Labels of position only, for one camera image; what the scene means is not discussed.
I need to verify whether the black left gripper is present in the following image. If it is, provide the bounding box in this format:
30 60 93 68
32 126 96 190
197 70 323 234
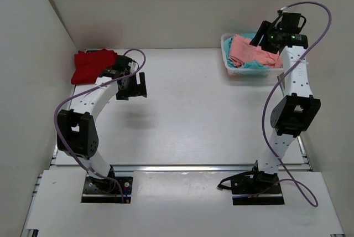
116 71 147 100

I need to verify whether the pink t-shirt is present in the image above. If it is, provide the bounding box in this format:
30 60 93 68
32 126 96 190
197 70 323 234
229 34 283 69

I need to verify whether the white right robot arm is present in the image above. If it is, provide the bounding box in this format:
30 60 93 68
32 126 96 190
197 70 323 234
248 21 321 193

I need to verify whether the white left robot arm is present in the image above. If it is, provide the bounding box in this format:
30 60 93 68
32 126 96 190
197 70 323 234
56 56 147 192

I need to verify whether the white plastic basket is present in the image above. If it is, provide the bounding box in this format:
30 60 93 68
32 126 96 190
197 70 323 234
220 33 283 78

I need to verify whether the teal t-shirt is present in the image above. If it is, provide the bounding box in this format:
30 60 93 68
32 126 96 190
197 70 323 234
223 37 268 69

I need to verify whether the folded red t-shirt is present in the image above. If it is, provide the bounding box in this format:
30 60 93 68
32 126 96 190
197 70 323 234
71 49 117 85

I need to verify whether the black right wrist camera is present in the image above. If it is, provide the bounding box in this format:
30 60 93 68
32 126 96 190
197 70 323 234
276 11 307 34

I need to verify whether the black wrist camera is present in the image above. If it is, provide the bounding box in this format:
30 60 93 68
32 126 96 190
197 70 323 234
276 11 307 34
113 55 133 73

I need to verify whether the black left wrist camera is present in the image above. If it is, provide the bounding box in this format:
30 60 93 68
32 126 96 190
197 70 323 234
113 55 133 73

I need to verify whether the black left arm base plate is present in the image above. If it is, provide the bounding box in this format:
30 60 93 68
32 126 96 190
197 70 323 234
81 176 133 204

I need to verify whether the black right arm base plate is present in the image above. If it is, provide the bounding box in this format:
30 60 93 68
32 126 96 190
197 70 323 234
217 171 285 206

